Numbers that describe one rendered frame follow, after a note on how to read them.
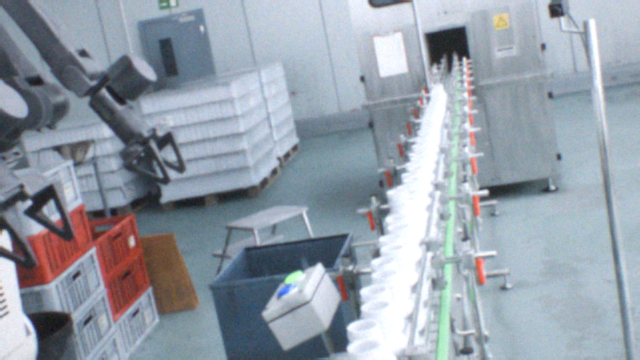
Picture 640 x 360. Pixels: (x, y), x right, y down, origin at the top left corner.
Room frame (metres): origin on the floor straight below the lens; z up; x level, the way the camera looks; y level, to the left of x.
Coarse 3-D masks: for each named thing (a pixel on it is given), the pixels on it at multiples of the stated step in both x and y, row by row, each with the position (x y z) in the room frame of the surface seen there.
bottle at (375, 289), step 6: (366, 288) 0.99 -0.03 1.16; (372, 288) 0.99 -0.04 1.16; (378, 288) 0.99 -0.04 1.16; (384, 288) 0.98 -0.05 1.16; (366, 294) 0.96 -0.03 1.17; (372, 294) 0.96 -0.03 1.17; (378, 294) 0.96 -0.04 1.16; (384, 294) 0.96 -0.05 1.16; (366, 300) 0.96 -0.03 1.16; (372, 300) 0.96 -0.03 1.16; (390, 300) 0.97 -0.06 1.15; (396, 318) 0.96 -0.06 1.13; (402, 318) 0.98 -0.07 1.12; (396, 324) 0.96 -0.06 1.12; (402, 324) 0.96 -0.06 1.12; (402, 330) 0.96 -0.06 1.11
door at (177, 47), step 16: (176, 16) 12.05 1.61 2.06; (192, 16) 11.99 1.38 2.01; (144, 32) 12.17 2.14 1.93; (160, 32) 12.13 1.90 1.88; (176, 32) 12.08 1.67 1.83; (192, 32) 12.03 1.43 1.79; (144, 48) 12.18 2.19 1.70; (160, 48) 12.14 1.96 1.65; (176, 48) 12.09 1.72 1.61; (192, 48) 12.04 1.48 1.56; (208, 48) 11.98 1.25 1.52; (160, 64) 12.15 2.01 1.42; (176, 64) 12.10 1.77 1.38; (192, 64) 12.05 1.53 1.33; (208, 64) 12.01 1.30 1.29; (160, 80) 12.17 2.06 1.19; (176, 80) 12.12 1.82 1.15
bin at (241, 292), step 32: (256, 256) 2.17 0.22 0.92; (288, 256) 2.15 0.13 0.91; (320, 256) 2.13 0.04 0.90; (352, 256) 2.05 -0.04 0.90; (224, 288) 1.87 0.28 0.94; (256, 288) 1.86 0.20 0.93; (224, 320) 1.88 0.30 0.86; (256, 320) 1.86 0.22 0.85; (352, 320) 1.91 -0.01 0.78; (256, 352) 1.86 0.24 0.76; (288, 352) 1.85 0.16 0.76; (320, 352) 1.83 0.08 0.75
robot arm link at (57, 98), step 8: (40, 88) 1.49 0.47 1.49; (48, 88) 1.51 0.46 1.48; (56, 88) 1.53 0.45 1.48; (56, 96) 1.51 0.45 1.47; (64, 96) 1.53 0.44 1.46; (56, 104) 1.50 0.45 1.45; (64, 104) 1.53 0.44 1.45; (56, 112) 1.50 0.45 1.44; (64, 112) 1.53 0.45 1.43; (56, 120) 1.52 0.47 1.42; (40, 128) 1.49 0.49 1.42; (48, 128) 1.53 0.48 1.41
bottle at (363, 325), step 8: (360, 320) 0.88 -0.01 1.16; (368, 320) 0.88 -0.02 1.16; (376, 320) 0.87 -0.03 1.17; (352, 328) 0.87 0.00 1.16; (360, 328) 0.88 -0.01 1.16; (368, 328) 0.88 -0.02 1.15; (376, 328) 0.85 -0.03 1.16; (352, 336) 0.85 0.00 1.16; (360, 336) 0.85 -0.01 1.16; (368, 336) 0.85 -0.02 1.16; (376, 336) 0.85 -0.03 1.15; (384, 352) 0.85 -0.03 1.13
